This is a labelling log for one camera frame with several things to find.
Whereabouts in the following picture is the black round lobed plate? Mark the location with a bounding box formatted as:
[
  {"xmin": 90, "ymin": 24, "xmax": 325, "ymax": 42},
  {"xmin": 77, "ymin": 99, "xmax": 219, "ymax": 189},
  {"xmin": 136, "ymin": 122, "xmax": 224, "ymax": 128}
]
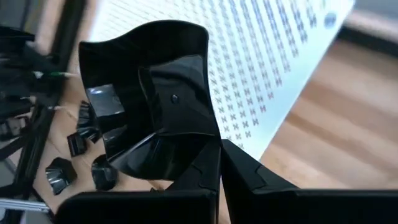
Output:
[{"xmin": 90, "ymin": 154, "xmax": 120, "ymax": 192}]

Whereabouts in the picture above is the white perforated metal shelf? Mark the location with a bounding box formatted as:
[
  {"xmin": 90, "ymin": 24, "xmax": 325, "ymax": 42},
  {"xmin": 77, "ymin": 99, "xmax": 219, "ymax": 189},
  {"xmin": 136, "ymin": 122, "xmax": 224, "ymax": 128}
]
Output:
[{"xmin": 88, "ymin": 0, "xmax": 356, "ymax": 160}]

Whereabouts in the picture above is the black bowl stack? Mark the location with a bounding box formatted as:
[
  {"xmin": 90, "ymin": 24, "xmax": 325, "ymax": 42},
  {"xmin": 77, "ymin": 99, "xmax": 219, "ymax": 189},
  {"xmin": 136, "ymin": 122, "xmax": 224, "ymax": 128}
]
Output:
[{"xmin": 78, "ymin": 19, "xmax": 222, "ymax": 182}]

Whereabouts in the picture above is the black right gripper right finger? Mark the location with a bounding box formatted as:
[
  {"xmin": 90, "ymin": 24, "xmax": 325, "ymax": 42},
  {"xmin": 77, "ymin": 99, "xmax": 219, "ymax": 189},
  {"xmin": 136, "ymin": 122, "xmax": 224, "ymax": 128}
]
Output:
[{"xmin": 221, "ymin": 139, "xmax": 398, "ymax": 224}]

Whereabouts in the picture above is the silver edge bracket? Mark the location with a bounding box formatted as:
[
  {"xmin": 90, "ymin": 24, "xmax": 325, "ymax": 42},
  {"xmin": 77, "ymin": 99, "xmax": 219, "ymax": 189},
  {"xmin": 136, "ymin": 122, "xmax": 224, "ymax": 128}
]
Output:
[{"xmin": 0, "ymin": 198, "xmax": 51, "ymax": 214}]

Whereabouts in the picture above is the black wavy square plate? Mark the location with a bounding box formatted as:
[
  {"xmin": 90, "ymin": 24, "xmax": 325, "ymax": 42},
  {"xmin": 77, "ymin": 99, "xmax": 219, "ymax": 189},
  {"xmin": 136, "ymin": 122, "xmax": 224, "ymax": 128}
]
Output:
[
  {"xmin": 76, "ymin": 100, "xmax": 103, "ymax": 144},
  {"xmin": 45, "ymin": 156, "xmax": 78, "ymax": 197}
]

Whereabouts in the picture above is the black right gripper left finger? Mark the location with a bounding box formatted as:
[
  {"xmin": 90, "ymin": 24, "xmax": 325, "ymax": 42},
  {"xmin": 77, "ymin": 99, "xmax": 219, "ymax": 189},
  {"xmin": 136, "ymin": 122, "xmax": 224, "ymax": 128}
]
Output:
[{"xmin": 55, "ymin": 136, "xmax": 222, "ymax": 224}]

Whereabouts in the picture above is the black small square plate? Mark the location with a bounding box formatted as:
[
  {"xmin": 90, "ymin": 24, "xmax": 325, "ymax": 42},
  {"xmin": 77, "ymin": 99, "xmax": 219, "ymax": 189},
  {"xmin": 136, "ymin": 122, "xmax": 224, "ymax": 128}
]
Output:
[{"xmin": 66, "ymin": 132, "xmax": 88, "ymax": 157}]

